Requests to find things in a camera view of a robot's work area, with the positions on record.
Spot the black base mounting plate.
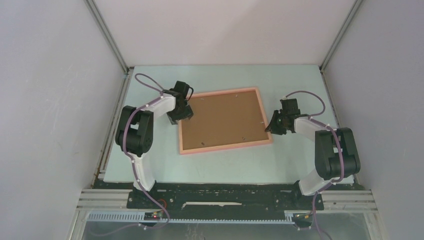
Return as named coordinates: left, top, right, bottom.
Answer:
left=126, top=182, right=324, bottom=221

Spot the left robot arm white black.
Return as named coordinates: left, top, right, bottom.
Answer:
left=115, top=81, right=194, bottom=208

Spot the brown backing board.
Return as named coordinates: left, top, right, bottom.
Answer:
left=182, top=90, right=270, bottom=151

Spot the right aluminium corner post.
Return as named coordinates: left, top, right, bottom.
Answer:
left=319, top=0, right=364, bottom=74

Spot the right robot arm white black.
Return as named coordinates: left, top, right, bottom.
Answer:
left=265, top=99, right=361, bottom=209

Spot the grey cable duct strip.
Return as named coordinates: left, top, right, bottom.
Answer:
left=86, top=211, right=295, bottom=225

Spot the aluminium corner post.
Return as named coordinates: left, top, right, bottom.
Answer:
left=84, top=0, right=130, bottom=74
left=319, top=0, right=364, bottom=74

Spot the left aluminium corner post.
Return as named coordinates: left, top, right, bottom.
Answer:
left=84, top=0, right=130, bottom=74

